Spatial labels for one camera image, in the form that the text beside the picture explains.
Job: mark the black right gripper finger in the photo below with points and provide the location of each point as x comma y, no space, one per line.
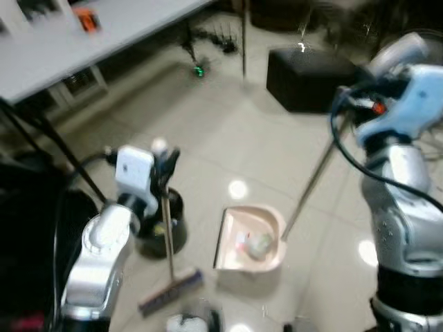
349,100

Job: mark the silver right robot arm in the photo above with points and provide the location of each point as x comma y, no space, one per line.
405,221

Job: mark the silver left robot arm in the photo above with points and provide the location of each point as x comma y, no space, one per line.
104,249

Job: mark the black box on floor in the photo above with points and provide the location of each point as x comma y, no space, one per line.
308,79

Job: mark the black round waste bin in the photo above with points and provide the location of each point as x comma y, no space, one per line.
160,238

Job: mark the black device with green light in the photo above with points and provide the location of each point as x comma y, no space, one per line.
199,70

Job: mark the white low cabinet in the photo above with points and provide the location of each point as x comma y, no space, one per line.
79,86

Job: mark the crumpled grey paper ball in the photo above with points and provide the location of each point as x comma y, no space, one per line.
259,244

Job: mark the thin metal table leg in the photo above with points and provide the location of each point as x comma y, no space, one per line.
244,41

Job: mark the grey table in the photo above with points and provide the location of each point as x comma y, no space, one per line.
104,41

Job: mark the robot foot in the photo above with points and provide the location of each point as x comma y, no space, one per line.
190,319

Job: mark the orange and black device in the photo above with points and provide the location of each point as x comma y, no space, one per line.
86,19

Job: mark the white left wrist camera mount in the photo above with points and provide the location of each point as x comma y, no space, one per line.
133,169

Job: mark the pale blue right wrist camera mount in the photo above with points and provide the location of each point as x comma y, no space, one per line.
412,104

